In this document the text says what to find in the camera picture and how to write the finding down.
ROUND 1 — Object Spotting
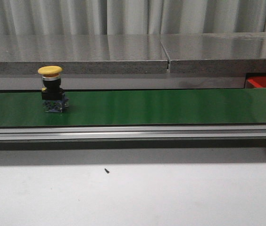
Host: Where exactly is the green conveyor belt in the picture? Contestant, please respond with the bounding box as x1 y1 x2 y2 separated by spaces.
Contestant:
0 88 266 127

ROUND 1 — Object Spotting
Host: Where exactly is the grey stone slab left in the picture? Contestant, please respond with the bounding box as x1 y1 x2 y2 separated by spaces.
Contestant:
0 35 168 75

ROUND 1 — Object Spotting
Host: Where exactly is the grey stone slab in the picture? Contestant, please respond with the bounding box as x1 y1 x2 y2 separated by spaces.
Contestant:
0 35 168 75
160 32 266 74

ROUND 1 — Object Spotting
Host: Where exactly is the red plastic bin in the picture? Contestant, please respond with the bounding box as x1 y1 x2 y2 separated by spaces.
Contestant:
245 76 266 89

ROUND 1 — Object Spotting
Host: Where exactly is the grey stone slab right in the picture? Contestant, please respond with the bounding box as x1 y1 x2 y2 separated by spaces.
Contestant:
160 32 266 74

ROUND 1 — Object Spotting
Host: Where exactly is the grey pleated curtain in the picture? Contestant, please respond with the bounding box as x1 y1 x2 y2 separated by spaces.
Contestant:
0 0 266 35

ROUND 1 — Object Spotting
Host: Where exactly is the aluminium conveyor side rail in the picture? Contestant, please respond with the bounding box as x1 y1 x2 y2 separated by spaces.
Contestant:
0 125 266 141

